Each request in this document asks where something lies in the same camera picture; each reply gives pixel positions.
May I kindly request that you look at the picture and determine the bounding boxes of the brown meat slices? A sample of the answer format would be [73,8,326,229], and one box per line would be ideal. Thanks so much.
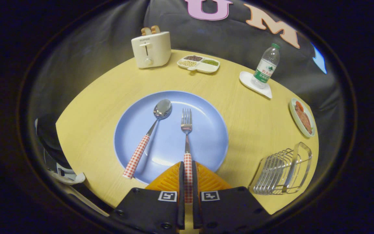
[295,106,313,134]

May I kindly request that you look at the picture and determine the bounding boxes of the black backdrop cloth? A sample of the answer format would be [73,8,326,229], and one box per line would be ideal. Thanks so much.
[28,0,348,182]

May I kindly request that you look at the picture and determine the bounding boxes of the clear green-capped water bottle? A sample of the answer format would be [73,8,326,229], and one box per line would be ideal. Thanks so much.
[251,43,281,89]

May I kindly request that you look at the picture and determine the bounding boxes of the blue round plate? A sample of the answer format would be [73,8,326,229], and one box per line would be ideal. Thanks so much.
[114,90,229,185]

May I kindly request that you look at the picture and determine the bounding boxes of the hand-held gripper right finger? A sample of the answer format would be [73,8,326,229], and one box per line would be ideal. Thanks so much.
[192,161,272,234]

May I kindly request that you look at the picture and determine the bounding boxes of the cream white toaster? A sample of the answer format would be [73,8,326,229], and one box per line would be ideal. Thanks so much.
[131,31,172,69]

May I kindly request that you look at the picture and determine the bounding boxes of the white square coaster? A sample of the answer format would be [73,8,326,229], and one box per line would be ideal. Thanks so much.
[239,71,272,99]

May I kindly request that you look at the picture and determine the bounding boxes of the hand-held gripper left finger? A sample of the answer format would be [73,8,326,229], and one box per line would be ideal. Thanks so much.
[111,162,186,234]

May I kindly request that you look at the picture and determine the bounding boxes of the checkered-handle metal fork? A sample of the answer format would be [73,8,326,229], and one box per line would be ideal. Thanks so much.
[181,108,194,204]

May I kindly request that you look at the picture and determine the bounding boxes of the pale green food plate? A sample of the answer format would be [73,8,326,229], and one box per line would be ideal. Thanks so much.
[289,97,316,138]

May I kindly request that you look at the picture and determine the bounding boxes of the perforated metal drainer basket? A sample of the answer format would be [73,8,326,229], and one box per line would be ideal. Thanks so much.
[248,142,313,195]

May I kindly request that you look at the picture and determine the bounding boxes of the checkered-handle metal spoon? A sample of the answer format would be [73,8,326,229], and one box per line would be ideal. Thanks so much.
[123,99,173,180]

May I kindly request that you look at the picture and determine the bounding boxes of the white framed black chair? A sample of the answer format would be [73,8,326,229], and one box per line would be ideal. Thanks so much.
[34,114,109,217]

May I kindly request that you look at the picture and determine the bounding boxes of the white divided bean dish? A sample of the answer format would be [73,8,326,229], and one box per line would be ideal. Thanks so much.
[177,55,220,74]

